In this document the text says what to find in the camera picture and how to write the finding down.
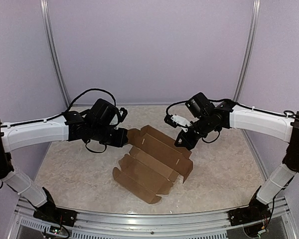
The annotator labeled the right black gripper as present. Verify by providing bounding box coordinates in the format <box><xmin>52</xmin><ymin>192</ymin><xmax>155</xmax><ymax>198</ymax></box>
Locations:
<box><xmin>174</xmin><ymin>115</ymin><xmax>213</xmax><ymax>150</ymax></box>

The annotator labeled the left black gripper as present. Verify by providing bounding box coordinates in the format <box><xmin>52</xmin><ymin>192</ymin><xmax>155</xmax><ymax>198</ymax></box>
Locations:
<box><xmin>91</xmin><ymin>123</ymin><xmax>129</xmax><ymax>148</ymax></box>

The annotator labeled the brown cardboard box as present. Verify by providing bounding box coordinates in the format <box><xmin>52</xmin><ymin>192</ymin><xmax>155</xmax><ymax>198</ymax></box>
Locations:
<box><xmin>112</xmin><ymin>125</ymin><xmax>193</xmax><ymax>204</ymax></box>

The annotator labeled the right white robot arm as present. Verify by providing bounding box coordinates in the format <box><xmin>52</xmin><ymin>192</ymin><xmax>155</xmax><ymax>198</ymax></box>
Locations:
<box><xmin>165</xmin><ymin>92</ymin><xmax>299</xmax><ymax>221</ymax></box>

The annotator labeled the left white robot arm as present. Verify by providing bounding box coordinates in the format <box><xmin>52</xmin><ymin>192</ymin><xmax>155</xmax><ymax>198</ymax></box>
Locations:
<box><xmin>0</xmin><ymin>99</ymin><xmax>128</xmax><ymax>222</ymax></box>

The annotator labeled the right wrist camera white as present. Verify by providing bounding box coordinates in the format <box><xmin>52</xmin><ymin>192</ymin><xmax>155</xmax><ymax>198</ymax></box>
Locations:
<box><xmin>164</xmin><ymin>115</ymin><xmax>192</xmax><ymax>132</ymax></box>

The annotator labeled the front aluminium frame rail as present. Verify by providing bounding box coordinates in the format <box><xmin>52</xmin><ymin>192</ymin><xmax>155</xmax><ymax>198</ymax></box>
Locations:
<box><xmin>13</xmin><ymin>199</ymin><xmax>296</xmax><ymax>239</ymax></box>

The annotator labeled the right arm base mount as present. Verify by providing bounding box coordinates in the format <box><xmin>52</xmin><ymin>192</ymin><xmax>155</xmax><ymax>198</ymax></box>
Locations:
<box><xmin>228</xmin><ymin>205</ymin><xmax>271</xmax><ymax>226</ymax></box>

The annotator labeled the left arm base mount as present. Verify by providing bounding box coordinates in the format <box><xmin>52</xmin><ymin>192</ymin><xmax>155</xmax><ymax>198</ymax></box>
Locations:
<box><xmin>33</xmin><ymin>207</ymin><xmax>78</xmax><ymax>227</ymax></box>

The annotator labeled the left aluminium frame post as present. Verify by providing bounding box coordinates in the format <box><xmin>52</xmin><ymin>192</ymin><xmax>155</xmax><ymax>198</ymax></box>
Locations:
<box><xmin>40</xmin><ymin>0</ymin><xmax>70</xmax><ymax>107</ymax></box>

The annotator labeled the aluminium frame post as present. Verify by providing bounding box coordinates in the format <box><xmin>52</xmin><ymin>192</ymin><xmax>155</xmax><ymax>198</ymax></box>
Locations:
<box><xmin>233</xmin><ymin>0</ymin><xmax>261</xmax><ymax>101</ymax></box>
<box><xmin>40</xmin><ymin>0</ymin><xmax>70</xmax><ymax>107</ymax></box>

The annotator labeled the right aluminium frame post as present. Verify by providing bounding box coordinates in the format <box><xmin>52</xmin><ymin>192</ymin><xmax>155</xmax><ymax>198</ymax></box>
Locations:
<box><xmin>233</xmin><ymin>0</ymin><xmax>261</xmax><ymax>101</ymax></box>

